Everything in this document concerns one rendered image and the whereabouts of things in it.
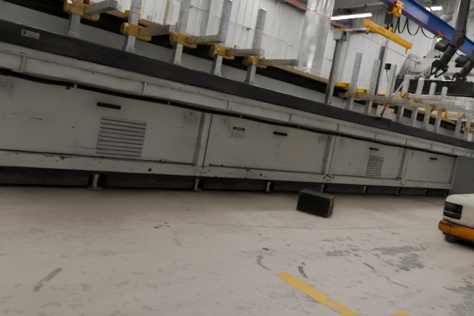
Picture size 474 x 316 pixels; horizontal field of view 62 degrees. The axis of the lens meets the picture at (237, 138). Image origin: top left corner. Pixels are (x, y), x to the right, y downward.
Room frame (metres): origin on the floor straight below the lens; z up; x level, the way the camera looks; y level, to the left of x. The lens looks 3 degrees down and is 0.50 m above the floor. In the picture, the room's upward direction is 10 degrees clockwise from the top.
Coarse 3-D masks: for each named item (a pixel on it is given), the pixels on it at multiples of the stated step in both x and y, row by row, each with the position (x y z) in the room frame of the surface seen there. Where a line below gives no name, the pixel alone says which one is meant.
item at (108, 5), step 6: (108, 0) 1.44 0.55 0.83; (114, 0) 1.44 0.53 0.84; (90, 6) 1.58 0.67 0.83; (96, 6) 1.53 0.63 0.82; (102, 6) 1.48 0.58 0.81; (108, 6) 1.43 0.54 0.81; (114, 6) 1.44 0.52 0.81; (84, 12) 1.64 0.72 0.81; (90, 12) 1.59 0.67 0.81; (96, 12) 1.57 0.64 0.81; (102, 12) 1.55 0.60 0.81
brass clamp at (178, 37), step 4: (176, 32) 1.94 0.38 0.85; (180, 32) 1.94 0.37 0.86; (172, 36) 1.93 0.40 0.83; (176, 36) 1.92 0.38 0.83; (180, 36) 1.94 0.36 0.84; (184, 36) 1.95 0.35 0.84; (188, 36) 1.97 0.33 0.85; (172, 40) 1.93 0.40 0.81; (176, 40) 1.93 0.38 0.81; (180, 40) 1.94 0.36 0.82; (184, 40) 1.96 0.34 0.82; (184, 44) 1.96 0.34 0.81; (188, 44) 1.97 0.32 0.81; (192, 44) 1.99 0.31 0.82; (196, 44) 2.00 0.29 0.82; (192, 48) 2.03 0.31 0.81
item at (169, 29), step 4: (140, 28) 1.79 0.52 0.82; (144, 28) 1.76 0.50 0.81; (148, 28) 1.73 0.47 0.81; (152, 28) 1.70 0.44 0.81; (156, 28) 1.67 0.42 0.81; (160, 28) 1.64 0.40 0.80; (164, 28) 1.62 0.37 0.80; (168, 28) 1.59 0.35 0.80; (172, 28) 1.60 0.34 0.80; (140, 32) 1.79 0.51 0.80; (144, 32) 1.76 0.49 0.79; (148, 32) 1.73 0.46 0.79; (152, 32) 1.69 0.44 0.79; (156, 32) 1.67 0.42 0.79; (160, 32) 1.65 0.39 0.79; (164, 32) 1.63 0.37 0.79; (168, 32) 1.62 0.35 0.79; (172, 32) 1.60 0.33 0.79; (144, 36) 1.81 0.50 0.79
